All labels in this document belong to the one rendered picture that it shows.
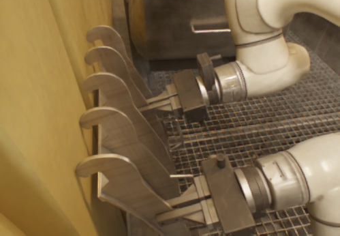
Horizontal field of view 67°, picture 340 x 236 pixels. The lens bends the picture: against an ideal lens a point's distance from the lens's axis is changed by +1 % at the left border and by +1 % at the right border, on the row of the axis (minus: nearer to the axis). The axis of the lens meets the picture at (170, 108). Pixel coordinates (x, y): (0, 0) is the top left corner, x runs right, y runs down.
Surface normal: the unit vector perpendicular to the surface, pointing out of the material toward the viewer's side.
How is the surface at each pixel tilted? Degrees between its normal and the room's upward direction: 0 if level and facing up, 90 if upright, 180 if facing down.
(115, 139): 90
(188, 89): 13
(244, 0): 79
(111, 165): 90
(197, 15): 89
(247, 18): 92
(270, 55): 57
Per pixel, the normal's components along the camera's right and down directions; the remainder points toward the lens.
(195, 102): -0.22, -0.66
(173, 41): 0.09, 0.71
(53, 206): 0.50, 0.61
